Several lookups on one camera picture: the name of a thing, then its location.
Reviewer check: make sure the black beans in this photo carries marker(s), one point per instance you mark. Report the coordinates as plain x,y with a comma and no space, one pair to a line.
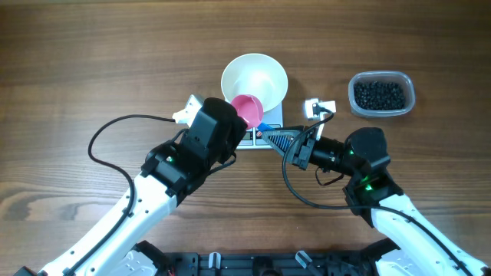
378,95

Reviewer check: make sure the white ceramic bowl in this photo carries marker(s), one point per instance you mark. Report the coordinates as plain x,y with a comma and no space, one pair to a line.
258,75

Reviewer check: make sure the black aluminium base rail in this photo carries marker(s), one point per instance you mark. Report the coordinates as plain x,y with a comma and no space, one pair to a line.
343,263

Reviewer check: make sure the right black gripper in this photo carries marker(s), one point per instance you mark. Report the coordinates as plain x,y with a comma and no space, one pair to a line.
301,156

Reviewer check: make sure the white digital kitchen scale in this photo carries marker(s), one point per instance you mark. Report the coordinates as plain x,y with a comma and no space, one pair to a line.
252,140

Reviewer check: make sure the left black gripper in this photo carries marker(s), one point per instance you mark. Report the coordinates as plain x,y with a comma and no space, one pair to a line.
238,130

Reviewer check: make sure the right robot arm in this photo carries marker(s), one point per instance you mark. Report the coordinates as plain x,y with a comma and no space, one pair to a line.
371,193

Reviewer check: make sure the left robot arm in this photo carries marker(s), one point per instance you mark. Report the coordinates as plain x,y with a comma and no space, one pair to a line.
171,172

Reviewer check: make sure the clear plastic container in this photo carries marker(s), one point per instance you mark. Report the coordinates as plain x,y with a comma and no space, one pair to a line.
383,76

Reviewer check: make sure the pink scoop blue handle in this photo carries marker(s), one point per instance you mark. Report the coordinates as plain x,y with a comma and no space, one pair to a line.
251,110

